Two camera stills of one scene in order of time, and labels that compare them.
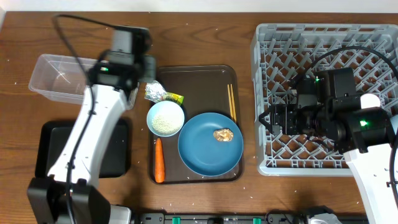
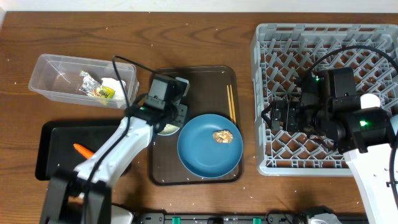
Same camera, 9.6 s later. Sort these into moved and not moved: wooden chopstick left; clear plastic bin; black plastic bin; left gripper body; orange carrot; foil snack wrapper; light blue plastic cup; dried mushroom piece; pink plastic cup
Moved: foil snack wrapper; left gripper body; orange carrot
Not moved: pink plastic cup; wooden chopstick left; light blue plastic cup; clear plastic bin; dried mushroom piece; black plastic bin
